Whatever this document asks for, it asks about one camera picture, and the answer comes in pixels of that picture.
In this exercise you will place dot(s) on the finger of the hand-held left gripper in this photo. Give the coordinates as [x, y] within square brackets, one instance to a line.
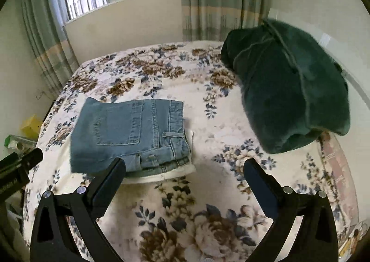
[31, 157]
[8, 159]

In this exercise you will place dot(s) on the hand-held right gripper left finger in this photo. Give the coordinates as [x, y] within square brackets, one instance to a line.
[108, 189]

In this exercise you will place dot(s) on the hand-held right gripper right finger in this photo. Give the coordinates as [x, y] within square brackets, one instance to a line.
[260, 189]

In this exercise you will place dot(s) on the light blue jeans pants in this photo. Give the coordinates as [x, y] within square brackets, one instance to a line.
[121, 132]

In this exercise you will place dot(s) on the yellow box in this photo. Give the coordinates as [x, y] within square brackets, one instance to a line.
[31, 127]

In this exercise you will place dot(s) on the stack of folded clothes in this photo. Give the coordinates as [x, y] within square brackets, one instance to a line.
[173, 173]

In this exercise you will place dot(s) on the floral bed sheet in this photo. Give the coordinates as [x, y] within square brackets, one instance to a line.
[188, 192]

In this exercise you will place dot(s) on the dark green plush blanket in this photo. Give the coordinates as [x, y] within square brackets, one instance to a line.
[260, 91]

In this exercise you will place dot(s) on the cartoon print cloth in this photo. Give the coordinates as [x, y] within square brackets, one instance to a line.
[351, 239]

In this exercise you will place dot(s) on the dark green plush pillow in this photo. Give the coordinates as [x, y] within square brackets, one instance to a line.
[323, 82]

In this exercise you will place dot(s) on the white headboard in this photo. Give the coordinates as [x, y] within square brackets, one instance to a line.
[325, 38]

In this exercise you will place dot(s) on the wall socket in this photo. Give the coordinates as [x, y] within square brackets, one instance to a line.
[40, 95]

